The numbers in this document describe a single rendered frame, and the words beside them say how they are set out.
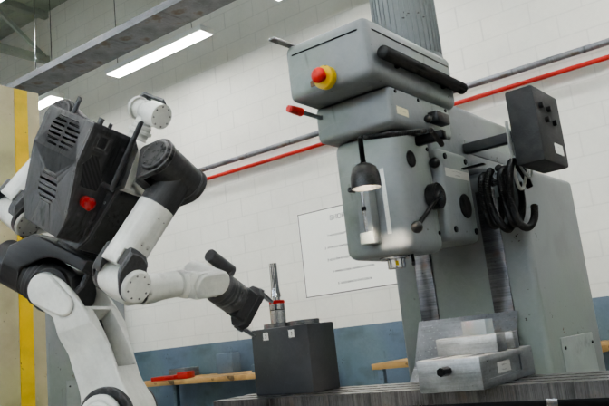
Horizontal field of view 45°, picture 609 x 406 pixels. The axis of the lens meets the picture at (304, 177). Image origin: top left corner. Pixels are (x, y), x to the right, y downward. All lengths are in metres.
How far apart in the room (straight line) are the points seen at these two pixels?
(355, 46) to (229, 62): 6.65
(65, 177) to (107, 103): 8.22
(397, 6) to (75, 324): 1.28
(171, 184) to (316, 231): 5.65
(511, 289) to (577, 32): 4.41
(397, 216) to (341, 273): 5.31
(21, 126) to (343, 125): 1.75
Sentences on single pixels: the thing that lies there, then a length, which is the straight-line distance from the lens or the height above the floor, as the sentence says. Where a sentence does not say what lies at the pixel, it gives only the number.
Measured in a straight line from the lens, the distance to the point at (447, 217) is 2.00.
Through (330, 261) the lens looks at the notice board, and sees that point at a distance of 7.22.
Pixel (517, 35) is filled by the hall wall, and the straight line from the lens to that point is 6.61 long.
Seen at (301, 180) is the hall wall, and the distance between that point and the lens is 7.50.
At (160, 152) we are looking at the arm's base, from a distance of 1.72.
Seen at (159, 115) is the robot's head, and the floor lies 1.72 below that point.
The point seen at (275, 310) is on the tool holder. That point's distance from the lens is 2.20.
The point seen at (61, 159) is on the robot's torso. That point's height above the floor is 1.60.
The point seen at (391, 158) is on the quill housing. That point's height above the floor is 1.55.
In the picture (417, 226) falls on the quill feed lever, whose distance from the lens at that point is 1.80.
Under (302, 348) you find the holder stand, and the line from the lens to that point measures 2.09.
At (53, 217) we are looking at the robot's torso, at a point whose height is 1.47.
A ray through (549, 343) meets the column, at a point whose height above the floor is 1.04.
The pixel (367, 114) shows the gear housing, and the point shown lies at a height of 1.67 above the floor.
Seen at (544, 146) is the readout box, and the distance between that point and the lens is 2.03.
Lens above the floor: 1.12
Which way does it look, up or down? 12 degrees up
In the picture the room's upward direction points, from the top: 6 degrees counter-clockwise
